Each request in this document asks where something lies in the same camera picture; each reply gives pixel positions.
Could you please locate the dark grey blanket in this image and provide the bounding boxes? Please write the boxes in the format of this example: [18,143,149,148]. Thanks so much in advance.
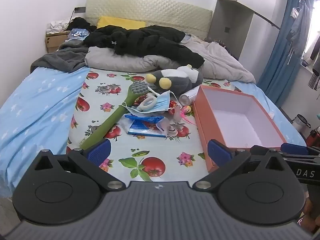
[30,41,90,73]

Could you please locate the white fluffy ring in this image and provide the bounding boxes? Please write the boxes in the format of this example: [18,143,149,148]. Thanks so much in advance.
[137,95,158,112]

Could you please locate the white clothes pile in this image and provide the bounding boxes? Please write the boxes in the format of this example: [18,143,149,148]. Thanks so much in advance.
[46,19,73,34]

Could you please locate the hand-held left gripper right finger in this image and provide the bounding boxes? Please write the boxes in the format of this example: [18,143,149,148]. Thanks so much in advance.
[192,139,287,192]

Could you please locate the grey plush toy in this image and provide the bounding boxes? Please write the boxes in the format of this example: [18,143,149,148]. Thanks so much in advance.
[146,64,204,98]

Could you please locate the cream quilted headboard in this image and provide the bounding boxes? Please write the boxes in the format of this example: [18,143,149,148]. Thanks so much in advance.
[85,0,213,40]

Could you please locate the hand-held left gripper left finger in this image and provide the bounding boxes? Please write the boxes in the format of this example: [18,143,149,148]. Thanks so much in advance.
[32,139,127,192]

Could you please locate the hanging grey blue clothes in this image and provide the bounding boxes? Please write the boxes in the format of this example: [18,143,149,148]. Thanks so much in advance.
[286,4,314,65]

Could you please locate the fruit print mat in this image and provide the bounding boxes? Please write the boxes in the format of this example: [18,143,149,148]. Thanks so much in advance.
[66,67,244,183]

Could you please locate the yellow pillow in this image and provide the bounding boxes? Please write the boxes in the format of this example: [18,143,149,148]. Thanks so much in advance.
[96,17,147,29]

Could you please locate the black cloth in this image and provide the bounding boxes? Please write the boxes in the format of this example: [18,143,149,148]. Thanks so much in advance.
[67,17,98,30]

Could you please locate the grey wardrobe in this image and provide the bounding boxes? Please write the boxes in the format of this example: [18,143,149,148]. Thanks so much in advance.
[209,0,290,60]

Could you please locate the red bottle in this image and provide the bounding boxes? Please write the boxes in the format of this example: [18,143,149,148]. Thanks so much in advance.
[306,127,320,147]

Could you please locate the blue cartoon print cloth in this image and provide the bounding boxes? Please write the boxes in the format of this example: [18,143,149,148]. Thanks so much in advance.
[67,29,90,40]

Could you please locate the person's right hand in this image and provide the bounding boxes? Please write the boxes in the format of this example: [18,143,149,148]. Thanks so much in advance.
[304,185,320,235]

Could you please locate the brown cardboard box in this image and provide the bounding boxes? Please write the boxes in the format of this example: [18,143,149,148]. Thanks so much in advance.
[45,30,73,53]

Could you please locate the pink tasselled ball toy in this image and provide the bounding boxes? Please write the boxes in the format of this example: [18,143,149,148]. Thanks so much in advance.
[175,105,198,125]

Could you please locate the black jacket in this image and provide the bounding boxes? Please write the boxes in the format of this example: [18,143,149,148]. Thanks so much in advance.
[83,25,205,69]

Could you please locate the blue face mask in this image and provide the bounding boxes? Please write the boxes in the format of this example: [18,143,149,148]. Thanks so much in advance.
[121,91,177,114]

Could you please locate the clear jug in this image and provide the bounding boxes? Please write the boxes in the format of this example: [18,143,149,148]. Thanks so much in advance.
[291,114,312,133]

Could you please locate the blue plastic packet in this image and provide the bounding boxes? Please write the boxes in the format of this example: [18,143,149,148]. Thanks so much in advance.
[124,114,167,138]

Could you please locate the orange cardboard box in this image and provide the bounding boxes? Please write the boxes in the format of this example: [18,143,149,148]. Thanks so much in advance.
[192,85,287,172]

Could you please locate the white can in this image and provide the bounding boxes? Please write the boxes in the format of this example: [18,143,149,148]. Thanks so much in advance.
[179,91,199,105]

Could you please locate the striped cloth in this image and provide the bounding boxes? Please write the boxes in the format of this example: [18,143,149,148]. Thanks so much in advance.
[309,69,320,92]

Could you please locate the light grey duvet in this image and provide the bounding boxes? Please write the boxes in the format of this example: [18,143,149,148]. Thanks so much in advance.
[84,34,257,83]

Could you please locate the blue curtain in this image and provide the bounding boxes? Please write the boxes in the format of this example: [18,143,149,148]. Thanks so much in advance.
[257,0,310,105]

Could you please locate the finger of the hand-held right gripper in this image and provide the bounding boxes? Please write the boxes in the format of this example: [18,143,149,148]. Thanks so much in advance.
[250,144,320,160]
[280,142,320,155]

